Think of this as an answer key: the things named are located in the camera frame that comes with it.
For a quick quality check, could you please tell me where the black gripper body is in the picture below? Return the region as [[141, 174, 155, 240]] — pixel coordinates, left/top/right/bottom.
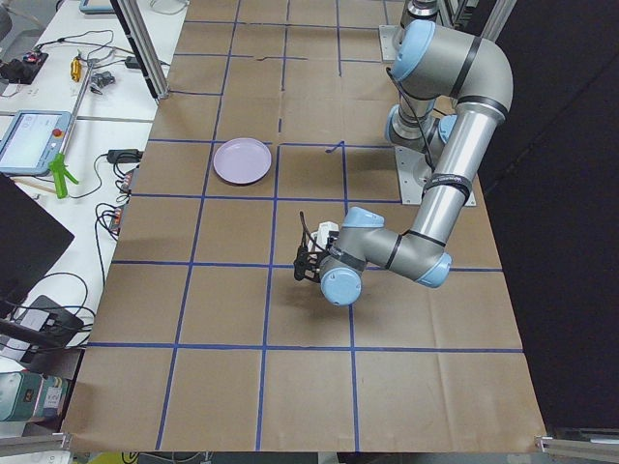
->
[[293, 245, 328, 283]]

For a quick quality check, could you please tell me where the lavender plate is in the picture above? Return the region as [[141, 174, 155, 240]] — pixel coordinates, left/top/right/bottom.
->
[[213, 138, 272, 185]]

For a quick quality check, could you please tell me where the black monitor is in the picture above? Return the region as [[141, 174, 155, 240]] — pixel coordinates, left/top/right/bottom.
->
[[1, 176, 74, 304]]

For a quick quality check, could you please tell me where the teach pendant tablet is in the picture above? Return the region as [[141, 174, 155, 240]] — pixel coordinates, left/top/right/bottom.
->
[[1, 110, 71, 176]]

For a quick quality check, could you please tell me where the yellow screwdriver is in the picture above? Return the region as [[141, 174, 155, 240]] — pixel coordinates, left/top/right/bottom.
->
[[70, 57, 82, 82]]

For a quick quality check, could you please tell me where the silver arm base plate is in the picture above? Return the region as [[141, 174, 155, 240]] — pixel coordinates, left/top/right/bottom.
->
[[378, 25, 403, 63], [395, 146, 431, 206]]

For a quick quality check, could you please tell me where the green handled grabber tool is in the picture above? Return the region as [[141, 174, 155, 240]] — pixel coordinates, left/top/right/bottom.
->
[[48, 59, 95, 199]]

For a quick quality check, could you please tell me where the aluminium frame post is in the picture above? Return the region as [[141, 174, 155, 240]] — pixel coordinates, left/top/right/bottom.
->
[[110, 0, 169, 101]]

